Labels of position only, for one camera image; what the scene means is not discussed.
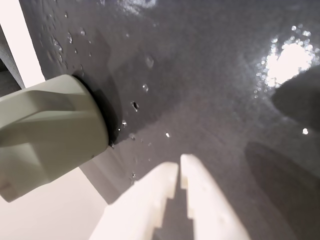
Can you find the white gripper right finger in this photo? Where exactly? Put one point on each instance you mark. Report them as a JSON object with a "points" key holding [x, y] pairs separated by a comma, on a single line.
{"points": [[212, 207]]}

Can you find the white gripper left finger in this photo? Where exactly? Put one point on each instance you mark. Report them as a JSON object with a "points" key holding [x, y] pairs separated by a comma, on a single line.
{"points": [[140, 207]]}

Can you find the pale green steel-rimmed mug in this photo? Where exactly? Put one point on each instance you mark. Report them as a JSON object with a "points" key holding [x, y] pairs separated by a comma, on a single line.
{"points": [[50, 130]]}

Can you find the dark grey table mat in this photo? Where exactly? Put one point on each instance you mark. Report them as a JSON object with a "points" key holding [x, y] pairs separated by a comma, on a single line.
{"points": [[200, 87]]}

